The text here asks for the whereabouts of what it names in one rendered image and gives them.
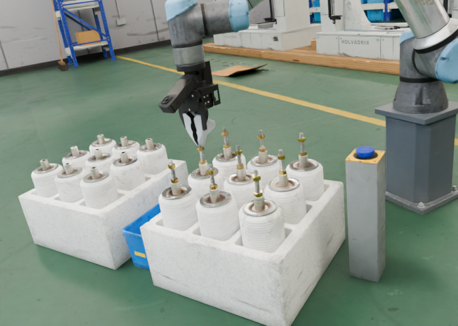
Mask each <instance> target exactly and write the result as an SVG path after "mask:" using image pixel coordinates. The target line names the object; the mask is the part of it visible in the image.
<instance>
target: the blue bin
mask: <svg viewBox="0 0 458 326"><path fill-rule="evenodd" d="M159 213H161V209H160V206H159V203H158V204H157V205H156V206H154V207H153V208H151V209H150V210H148V211H147V212H146V213H144V214H143V215H141V216H140V217H139V218H137V219H135V220H134V221H133V222H131V223H130V224H128V225H127V226H126V227H124V228H123V229H122V233H123V236H125V239H126V242H127V245H128V248H129V252H130V254H131V257H132V260H133V263H134V266H136V267H139V268H142V269H146V270H148V271H150V268H149V262H148V259H147V254H146V251H145V248H144V243H143V240H142V234H141V231H140V227H141V226H142V225H144V224H145V223H147V222H149V221H150V220H151V219H152V218H154V217H155V216H156V215H158V214H159Z"/></svg>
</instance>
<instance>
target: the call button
mask: <svg viewBox="0 0 458 326"><path fill-rule="evenodd" d="M374 153H375V149H374V148H373V147H369V146H362V147H359V148H357V149H356V154H358V156H359V157H361V158H370V157H371V156H373V154H374Z"/></svg>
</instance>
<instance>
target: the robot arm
mask: <svg viewBox="0 0 458 326"><path fill-rule="evenodd" d="M262 1H264V0H215V1H214V2H209V3H197V1H196V0H167V2H166V3H165V8H166V18H167V20H166V21H167V22H168V28H169V33H170V40H171V44H172V51H173V55H174V62H175V64H177V71H178V72H184V75H182V77H180V79H179V80H178V81H177V83H176V84H175V85H174V86H173V88H172V89H171V90H170V91H169V92H168V93H167V95H166V96H165V97H164V99H163V100H162V101H161V102H160V103H159V104H158V106H159V107H160V108H161V110H162V111H163V113H175V112H176V111H177V110H178V109H179V116H180V118H181V121H182V122H183V125H184V127H185V128H186V130H187V132H188V134H189V135H190V136H191V138H192V140H193V141H194V142H195V144H196V145H197V146H198V143H199V144H200V146H201V147H203V146H204V144H205V142H206V139H207V134H209V133H210V132H211V131H212V130H213V129H214V128H215V121H214V120H210V119H209V112H208V108H211V107H213V106H216V105H218V104H221V101H220V96H219V87H218V84H213V79H212V74H211V66H210V61H204V60H205V56H204V48H203V43H202V36H208V35H217V34H223V33H231V32H235V33H236V32H239V31H243V30H246V29H248V28H249V11H250V10H252V9H253V8H254V7H256V6H257V5H258V4H259V3H261V2H262ZM394 1H395V3H396V5H397V7H398V8H399V10H400V12H401V13H402V15H403V17H404V18H405V20H406V22H407V24H408V26H409V28H410V29H411V30H408V31H404V32H402V33H401V35H400V43H399V46H400V51H399V85H398V88H397V91H396V94H395V97H394V99H393V108H394V109H395V110H396V111H399V112H402V113H411V114H426V113H436V112H440V111H442V110H445V109H447V108H448V96H447V94H446V90H445V87H444V83H452V84H456V83H458V19H455V18H449V16H448V14H447V13H446V10H445V9H444V6H443V5H442V3H441V1H440V0H394ZM216 90H217V94H218V100H216V97H215V96H214V91H216ZM212 94H213V95H212ZM213 103H214V104H213Z"/></svg>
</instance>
